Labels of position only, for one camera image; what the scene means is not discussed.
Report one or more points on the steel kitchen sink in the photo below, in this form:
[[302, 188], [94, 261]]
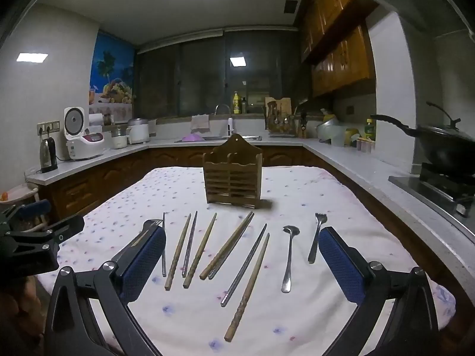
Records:
[[219, 138]]

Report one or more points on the yellow detergent bottle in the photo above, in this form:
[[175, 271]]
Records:
[[236, 103]]

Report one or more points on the wall power outlet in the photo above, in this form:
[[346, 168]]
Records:
[[48, 128]]

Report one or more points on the glass stew pot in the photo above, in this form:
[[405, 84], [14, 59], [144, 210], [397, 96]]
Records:
[[119, 138]]

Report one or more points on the purple plastic basin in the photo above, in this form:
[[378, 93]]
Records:
[[193, 138]]

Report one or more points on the white electric cooker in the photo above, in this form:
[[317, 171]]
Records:
[[138, 131]]

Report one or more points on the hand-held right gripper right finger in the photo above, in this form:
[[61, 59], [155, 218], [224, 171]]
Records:
[[341, 263]]

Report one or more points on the metal chopstick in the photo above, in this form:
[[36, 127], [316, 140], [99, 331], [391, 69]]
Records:
[[245, 265], [190, 243], [164, 256]]

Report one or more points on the row of spice jars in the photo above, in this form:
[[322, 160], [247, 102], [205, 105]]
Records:
[[365, 145]]

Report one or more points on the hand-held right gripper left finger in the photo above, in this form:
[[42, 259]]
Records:
[[143, 263]]

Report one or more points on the wooden utensil holder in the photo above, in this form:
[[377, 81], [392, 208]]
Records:
[[232, 178]]

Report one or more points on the metal pot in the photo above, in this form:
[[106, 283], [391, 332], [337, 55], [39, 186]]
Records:
[[326, 128]]

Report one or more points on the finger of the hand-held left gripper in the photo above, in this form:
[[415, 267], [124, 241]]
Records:
[[63, 228], [33, 209]]

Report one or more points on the dark kitchen window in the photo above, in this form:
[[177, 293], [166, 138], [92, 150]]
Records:
[[204, 74]]

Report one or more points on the wooden stool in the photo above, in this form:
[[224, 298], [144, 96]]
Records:
[[18, 194]]

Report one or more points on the white plastic container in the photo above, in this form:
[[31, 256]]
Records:
[[339, 137]]

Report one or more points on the kitchen faucet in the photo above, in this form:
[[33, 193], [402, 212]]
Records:
[[230, 126]]

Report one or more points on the countertop utensil rack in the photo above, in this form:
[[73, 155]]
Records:
[[280, 124]]

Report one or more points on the beach fruit wall poster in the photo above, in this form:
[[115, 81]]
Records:
[[111, 74]]

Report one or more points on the black wok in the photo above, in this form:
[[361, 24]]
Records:
[[445, 148]]

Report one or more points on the metal fork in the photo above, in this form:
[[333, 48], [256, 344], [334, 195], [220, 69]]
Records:
[[314, 239]]

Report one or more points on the wooden chopstick with carved end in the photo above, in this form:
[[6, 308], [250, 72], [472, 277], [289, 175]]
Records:
[[246, 287]]

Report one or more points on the wooden cutting board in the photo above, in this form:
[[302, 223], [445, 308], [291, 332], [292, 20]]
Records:
[[284, 104]]

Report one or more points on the dark bottle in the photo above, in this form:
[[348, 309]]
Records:
[[244, 105]]

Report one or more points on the white kitchen countertop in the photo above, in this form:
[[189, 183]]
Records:
[[352, 163]]

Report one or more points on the wooden upper cabinets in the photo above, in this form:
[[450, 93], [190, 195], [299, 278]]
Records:
[[341, 52]]

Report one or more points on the pink dish cloth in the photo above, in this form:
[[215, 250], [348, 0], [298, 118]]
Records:
[[200, 122]]

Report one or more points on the gas stove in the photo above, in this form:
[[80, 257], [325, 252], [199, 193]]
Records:
[[434, 189]]

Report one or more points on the metal spoon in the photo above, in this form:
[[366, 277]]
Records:
[[287, 263]]

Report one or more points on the green yellow bottle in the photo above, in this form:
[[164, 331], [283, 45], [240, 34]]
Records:
[[369, 129]]

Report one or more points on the knife block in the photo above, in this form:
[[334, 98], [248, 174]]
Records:
[[303, 126]]

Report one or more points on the steel electric kettle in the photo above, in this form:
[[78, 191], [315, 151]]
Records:
[[47, 154]]

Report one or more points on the floral white tablecloth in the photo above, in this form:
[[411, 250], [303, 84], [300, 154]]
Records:
[[297, 315]]

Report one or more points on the paper towel roll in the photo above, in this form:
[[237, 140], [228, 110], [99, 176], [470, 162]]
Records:
[[96, 120]]

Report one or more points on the ceiling vent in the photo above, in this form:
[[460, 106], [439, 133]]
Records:
[[291, 5]]

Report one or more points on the person's left hand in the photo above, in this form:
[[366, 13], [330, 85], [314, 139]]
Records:
[[22, 311]]

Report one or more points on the white rice cooker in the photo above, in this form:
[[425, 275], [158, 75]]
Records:
[[79, 133]]

